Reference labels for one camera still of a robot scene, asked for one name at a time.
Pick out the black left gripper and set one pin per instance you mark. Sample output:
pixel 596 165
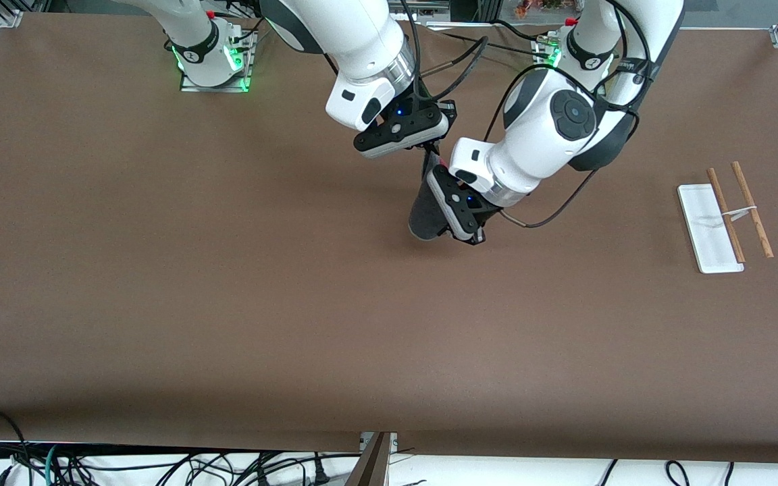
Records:
pixel 488 214

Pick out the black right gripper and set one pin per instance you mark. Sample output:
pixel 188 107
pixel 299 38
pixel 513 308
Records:
pixel 427 108

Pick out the grey microfibre towel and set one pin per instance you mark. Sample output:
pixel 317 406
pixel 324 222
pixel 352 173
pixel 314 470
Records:
pixel 423 212

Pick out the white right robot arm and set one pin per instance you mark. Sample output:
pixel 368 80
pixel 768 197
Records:
pixel 348 40

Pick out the wooden rack rod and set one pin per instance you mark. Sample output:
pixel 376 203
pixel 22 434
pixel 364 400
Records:
pixel 737 246
pixel 764 239

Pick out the grey device box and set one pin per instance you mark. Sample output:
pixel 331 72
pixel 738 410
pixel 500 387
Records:
pixel 433 4

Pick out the orange red background object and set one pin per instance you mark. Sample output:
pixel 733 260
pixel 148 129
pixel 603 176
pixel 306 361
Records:
pixel 527 8

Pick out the brown table cover sheet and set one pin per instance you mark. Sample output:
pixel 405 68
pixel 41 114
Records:
pixel 227 304

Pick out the black power plug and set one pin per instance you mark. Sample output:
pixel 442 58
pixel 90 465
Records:
pixel 321 476

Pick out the white rack base plate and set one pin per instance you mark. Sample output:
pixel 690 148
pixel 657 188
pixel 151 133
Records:
pixel 713 243

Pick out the brown table frame beam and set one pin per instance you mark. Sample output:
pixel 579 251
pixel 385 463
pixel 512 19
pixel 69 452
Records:
pixel 372 466

